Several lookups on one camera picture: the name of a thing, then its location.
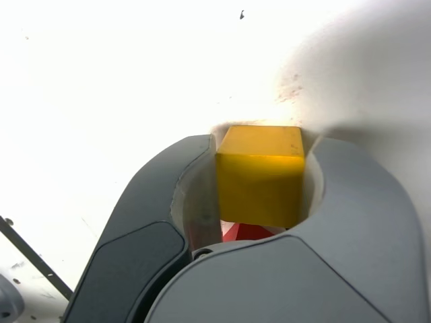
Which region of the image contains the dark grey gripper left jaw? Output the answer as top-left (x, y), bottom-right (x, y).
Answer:
top-left (63, 134), bottom-right (223, 323)

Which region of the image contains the red cube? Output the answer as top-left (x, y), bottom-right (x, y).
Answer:
top-left (221, 221), bottom-right (287, 243)

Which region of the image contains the yellow cube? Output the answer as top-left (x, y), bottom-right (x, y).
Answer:
top-left (215, 124), bottom-right (306, 227)

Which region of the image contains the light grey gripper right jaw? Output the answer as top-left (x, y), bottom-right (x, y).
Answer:
top-left (143, 133), bottom-right (429, 323)

